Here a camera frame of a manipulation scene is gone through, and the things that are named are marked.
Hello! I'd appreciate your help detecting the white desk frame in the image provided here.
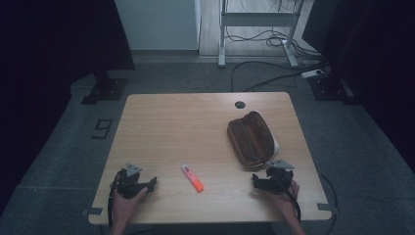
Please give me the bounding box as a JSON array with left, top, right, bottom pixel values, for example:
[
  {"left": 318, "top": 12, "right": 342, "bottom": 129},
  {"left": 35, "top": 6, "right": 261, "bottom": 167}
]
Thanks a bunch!
[{"left": 217, "top": 0, "right": 306, "bottom": 69}]

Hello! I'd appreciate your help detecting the black floor cable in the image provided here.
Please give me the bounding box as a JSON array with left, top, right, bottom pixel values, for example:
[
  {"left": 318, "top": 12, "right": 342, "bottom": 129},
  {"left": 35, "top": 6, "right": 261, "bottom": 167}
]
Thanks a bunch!
[
  {"left": 230, "top": 60, "right": 330, "bottom": 93},
  {"left": 319, "top": 172, "right": 341, "bottom": 235}
]

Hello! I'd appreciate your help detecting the orange highlighter pen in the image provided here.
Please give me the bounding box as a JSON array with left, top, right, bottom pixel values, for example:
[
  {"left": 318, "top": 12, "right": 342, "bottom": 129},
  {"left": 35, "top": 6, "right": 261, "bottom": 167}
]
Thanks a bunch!
[{"left": 181, "top": 163, "right": 205, "bottom": 194}]

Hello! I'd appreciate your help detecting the dark curtain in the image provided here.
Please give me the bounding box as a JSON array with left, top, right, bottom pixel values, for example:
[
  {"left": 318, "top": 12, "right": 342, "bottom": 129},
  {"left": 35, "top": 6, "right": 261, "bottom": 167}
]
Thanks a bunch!
[
  {"left": 0, "top": 0, "right": 136, "bottom": 210},
  {"left": 301, "top": 0, "right": 415, "bottom": 174}
]

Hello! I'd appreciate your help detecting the brown pencil case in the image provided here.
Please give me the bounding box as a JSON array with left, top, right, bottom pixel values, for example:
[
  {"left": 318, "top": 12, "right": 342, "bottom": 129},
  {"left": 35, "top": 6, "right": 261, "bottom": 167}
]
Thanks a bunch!
[{"left": 226, "top": 111, "right": 281, "bottom": 172}]

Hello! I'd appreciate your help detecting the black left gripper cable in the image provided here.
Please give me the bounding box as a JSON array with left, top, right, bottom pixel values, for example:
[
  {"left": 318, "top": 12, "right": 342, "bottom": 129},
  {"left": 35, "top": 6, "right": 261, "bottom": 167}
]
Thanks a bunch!
[{"left": 107, "top": 169, "right": 126, "bottom": 229}]

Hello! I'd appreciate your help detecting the black stand base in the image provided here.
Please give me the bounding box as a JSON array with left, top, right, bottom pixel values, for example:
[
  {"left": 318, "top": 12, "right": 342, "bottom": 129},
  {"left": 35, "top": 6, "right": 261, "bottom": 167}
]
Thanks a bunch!
[
  {"left": 307, "top": 73, "right": 361, "bottom": 106},
  {"left": 80, "top": 70, "right": 128, "bottom": 106}
]

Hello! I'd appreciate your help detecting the white power strip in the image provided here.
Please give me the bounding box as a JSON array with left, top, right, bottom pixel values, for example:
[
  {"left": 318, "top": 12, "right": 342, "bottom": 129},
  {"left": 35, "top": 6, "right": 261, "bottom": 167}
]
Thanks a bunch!
[{"left": 300, "top": 69, "right": 325, "bottom": 79}]

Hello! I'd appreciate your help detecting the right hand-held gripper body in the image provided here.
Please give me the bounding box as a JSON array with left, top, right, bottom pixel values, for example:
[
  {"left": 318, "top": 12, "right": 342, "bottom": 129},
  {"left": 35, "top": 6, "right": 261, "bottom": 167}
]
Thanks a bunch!
[{"left": 265, "top": 159, "right": 296, "bottom": 196}]

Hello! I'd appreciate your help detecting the tangle of floor cables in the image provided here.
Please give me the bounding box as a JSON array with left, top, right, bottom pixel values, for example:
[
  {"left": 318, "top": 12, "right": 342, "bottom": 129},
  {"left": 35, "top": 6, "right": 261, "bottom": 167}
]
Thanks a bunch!
[{"left": 224, "top": 0, "right": 327, "bottom": 62}]

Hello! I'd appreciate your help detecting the white cabinet panel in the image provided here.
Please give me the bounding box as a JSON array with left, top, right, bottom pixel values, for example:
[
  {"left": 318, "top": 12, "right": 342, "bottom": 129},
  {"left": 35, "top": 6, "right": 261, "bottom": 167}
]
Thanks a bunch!
[{"left": 114, "top": 0, "right": 202, "bottom": 52}]

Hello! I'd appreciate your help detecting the person's left hand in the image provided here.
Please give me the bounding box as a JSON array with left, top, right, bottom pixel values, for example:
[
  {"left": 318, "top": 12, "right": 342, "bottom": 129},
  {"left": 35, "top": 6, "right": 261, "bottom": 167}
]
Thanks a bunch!
[{"left": 112, "top": 187, "right": 149, "bottom": 227}]

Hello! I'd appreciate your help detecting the person's right hand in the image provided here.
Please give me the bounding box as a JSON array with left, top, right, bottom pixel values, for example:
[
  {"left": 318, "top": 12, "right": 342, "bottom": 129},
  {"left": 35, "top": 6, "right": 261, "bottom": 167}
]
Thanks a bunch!
[{"left": 264, "top": 180, "right": 300, "bottom": 218}]

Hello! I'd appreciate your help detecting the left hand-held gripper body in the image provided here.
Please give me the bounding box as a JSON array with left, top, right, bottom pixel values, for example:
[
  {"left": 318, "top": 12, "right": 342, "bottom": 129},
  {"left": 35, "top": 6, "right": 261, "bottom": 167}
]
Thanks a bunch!
[{"left": 114, "top": 163, "right": 147, "bottom": 200}]

